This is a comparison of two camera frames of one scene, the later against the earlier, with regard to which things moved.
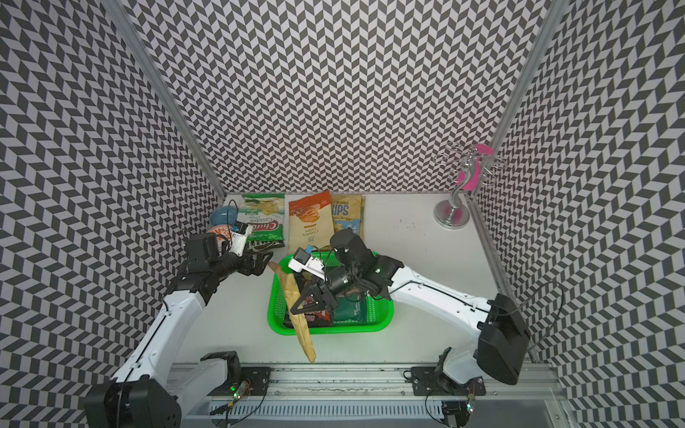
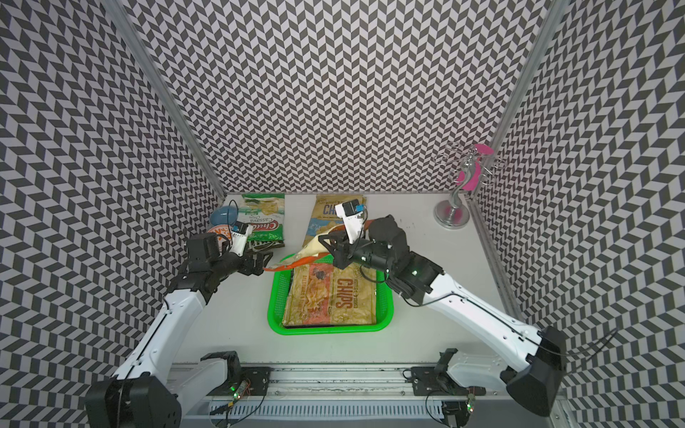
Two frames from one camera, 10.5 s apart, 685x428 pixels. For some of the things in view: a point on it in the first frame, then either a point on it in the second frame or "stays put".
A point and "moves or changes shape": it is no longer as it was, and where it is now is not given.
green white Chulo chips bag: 266,213 stays put
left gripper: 246,268 stays put
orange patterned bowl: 221,230 stays put
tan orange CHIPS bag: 291,292 moves or changes shape
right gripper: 321,303 → 341,249
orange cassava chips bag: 310,222 moves or changes shape
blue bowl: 226,215 stays put
